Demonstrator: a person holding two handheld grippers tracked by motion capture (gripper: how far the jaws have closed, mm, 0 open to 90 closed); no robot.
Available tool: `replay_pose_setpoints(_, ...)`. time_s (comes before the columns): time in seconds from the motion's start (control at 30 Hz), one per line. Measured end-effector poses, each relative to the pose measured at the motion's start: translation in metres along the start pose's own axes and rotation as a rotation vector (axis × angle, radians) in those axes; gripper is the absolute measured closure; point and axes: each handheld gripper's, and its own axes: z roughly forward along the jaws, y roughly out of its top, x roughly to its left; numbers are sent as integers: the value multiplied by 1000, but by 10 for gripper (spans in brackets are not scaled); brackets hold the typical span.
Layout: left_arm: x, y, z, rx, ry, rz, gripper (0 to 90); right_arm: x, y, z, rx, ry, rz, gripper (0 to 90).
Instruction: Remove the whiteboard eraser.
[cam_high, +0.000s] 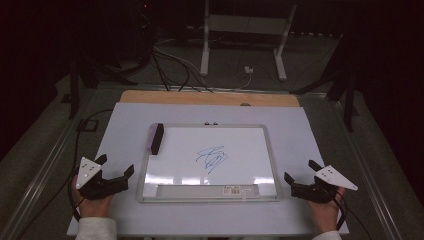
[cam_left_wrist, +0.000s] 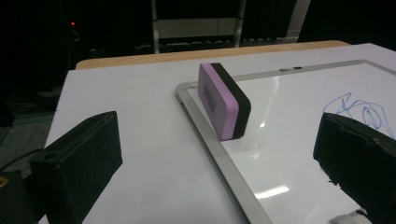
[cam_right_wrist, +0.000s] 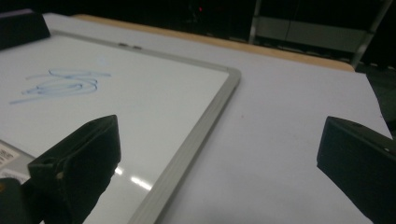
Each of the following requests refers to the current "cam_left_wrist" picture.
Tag power strip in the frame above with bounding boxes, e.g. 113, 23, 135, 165
242, 35, 298, 44

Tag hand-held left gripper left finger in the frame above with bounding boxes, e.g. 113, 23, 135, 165
28, 110, 123, 224

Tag metal-framed whiteboard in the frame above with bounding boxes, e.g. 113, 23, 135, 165
175, 59, 396, 224

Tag grey metal stand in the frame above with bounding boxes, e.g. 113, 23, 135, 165
150, 0, 312, 54

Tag dark device with red light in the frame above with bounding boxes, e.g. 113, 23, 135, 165
66, 18, 82, 43

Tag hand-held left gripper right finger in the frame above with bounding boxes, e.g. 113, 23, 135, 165
313, 112, 396, 224

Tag wooden table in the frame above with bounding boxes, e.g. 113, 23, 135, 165
75, 39, 351, 71

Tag purple and black whiteboard eraser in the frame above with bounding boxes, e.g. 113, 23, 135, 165
197, 62, 252, 142

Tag white table cover sheet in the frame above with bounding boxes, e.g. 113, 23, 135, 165
38, 42, 396, 224

